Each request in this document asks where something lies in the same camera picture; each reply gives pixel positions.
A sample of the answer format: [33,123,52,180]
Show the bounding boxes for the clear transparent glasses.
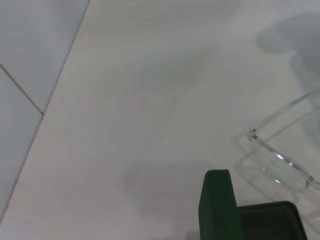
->
[233,87,320,223]

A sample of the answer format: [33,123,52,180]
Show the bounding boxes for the green glasses case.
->
[198,169,310,240]

